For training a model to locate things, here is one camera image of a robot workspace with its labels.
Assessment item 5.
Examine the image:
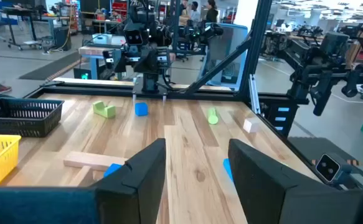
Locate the white plastic container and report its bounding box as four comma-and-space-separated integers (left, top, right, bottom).
111, 35, 126, 47
92, 33, 113, 45

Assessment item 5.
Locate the black plastic basket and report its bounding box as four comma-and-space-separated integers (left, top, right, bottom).
0, 98, 65, 138

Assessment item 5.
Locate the grey table-level camera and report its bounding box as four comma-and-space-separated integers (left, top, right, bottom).
314, 152, 354, 188

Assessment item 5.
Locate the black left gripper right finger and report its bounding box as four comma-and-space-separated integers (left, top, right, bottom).
228, 139, 363, 224

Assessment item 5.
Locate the black aluminium table frame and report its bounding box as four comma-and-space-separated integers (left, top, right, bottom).
24, 0, 363, 190

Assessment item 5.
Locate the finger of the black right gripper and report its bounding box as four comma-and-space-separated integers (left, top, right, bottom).
139, 49, 171, 75
114, 51, 128, 75

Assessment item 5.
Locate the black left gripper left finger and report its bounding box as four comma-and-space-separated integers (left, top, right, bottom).
93, 138, 167, 224

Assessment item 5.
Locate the black rolling cart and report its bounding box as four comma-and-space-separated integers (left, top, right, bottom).
0, 4, 48, 50

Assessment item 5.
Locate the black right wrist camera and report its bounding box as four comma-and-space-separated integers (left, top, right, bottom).
123, 23, 144, 46

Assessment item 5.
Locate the silver metal bracket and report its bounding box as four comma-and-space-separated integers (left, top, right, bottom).
248, 73, 262, 114

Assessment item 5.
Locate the light blue panel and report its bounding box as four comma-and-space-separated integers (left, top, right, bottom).
204, 22, 250, 91

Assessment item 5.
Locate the blue table with wooden top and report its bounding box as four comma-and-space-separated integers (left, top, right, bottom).
78, 45, 126, 81

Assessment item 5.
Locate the natural wooden cube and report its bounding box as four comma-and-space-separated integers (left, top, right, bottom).
242, 117, 262, 134

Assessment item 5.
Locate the green arch wooden block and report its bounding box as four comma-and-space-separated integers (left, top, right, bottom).
92, 100, 117, 119

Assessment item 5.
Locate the green wooden cylinder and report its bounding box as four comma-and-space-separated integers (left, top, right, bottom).
207, 107, 219, 126

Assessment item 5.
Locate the black floor mat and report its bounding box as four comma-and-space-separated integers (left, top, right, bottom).
288, 136, 363, 181
18, 51, 82, 81

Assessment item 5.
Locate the natural wooden plank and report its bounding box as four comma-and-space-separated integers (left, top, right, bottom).
63, 151, 128, 172

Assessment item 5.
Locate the blue rectangular wooden block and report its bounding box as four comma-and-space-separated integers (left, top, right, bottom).
222, 158, 234, 183

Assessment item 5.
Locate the black computer with green light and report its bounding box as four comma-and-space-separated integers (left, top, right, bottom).
73, 67, 92, 80

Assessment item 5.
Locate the black box with blue lights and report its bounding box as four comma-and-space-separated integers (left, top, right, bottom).
260, 96, 301, 138

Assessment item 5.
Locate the black cabinet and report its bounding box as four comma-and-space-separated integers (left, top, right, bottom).
52, 26, 73, 52

